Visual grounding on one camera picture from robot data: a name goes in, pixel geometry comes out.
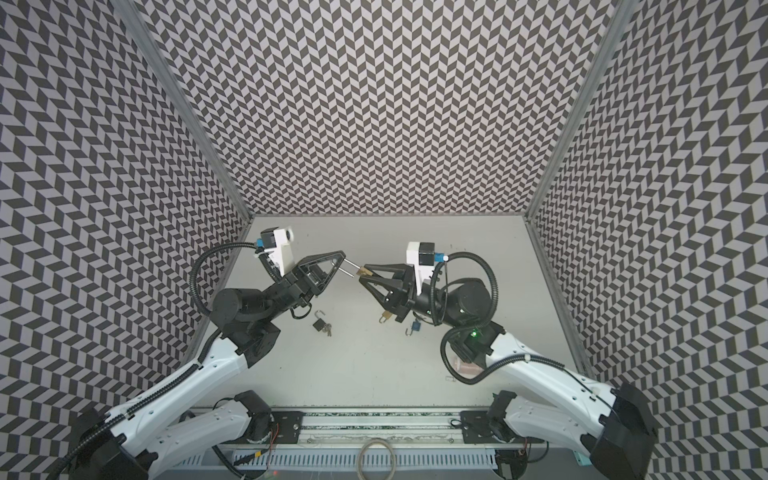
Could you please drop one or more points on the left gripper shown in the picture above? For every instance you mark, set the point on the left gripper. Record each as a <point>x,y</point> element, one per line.
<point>299,288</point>

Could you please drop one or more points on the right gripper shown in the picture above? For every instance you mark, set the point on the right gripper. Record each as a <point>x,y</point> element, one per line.
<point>402,291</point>

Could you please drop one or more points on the blue padlock with key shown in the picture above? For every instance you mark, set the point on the blue padlock with key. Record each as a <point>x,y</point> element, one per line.
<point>415,327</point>

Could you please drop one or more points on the brass long-shackle padlock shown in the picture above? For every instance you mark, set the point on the brass long-shackle padlock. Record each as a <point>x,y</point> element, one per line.
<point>353,270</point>

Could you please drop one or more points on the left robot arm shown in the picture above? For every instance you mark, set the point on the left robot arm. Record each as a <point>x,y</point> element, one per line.
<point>144,437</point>

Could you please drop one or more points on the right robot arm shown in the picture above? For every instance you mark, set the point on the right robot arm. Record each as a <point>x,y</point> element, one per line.
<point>612,426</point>

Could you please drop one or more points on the black padlock with keys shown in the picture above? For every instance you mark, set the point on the black padlock with keys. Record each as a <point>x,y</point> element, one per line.
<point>320,324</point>

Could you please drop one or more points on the pink padlock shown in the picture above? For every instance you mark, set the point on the pink padlock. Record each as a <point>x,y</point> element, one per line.
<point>464,369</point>

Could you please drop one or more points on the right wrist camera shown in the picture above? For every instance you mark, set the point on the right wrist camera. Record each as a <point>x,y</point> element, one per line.
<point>424,258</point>

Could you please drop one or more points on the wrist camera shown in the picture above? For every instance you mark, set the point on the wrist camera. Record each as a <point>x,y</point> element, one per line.
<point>424,258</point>
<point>274,251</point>

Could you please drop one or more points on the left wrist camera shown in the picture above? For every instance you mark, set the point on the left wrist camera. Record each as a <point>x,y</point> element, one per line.
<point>274,251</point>

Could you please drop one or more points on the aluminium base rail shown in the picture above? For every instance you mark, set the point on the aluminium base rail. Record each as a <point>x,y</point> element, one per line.
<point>402,427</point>

